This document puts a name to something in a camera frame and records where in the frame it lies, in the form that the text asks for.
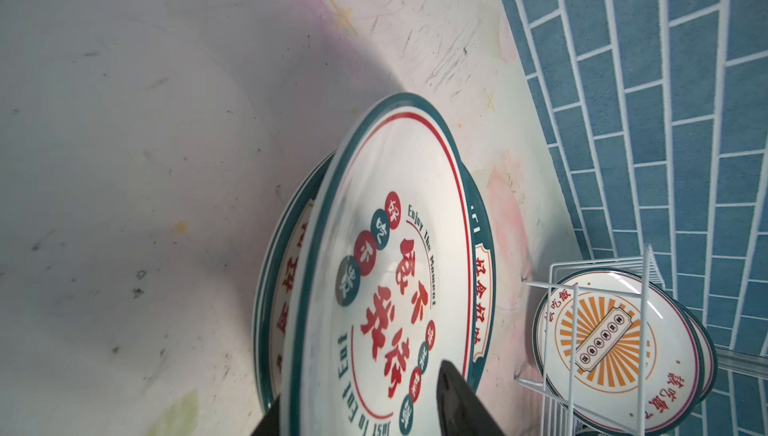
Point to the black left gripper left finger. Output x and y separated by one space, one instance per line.
270 423

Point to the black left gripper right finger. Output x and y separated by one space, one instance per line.
460 412

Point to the large green rim plate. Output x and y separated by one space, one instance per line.
271 303

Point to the large red character plate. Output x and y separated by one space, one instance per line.
383 290

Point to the orange sunburst small plate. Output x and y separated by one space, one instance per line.
619 350

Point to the green rim small plate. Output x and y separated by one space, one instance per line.
709 356

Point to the white wire dish rack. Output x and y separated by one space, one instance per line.
736 406

